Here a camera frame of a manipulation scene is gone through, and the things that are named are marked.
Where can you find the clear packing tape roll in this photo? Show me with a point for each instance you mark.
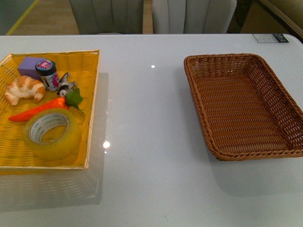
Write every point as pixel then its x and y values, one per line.
pixel 41 123

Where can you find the yellow woven basket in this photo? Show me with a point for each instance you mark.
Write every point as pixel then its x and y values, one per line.
pixel 14 154

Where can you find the brown wicker basket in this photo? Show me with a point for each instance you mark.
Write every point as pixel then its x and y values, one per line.
pixel 244 110

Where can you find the orange toy carrot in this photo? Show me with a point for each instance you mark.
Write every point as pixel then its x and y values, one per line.
pixel 72 99

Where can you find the black white toy figurine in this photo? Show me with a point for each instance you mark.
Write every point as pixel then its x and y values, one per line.
pixel 65 86

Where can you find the right grey armchair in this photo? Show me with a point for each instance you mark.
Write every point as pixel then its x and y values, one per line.
pixel 192 16

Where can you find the grey armchair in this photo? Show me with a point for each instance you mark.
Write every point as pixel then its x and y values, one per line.
pixel 192 16
pixel 108 16

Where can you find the left grey armchair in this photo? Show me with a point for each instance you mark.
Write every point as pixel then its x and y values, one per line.
pixel 108 16

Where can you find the small dark jar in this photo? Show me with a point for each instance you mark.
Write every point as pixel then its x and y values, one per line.
pixel 47 71

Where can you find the toy croissant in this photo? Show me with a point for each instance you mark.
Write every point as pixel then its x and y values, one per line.
pixel 24 87

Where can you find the purple foam block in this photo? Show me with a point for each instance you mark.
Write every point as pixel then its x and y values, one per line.
pixel 28 67

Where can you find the brown sofa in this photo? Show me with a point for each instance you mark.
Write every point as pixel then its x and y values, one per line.
pixel 275 16

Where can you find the table label sticker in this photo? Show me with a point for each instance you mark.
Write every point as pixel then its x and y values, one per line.
pixel 270 38

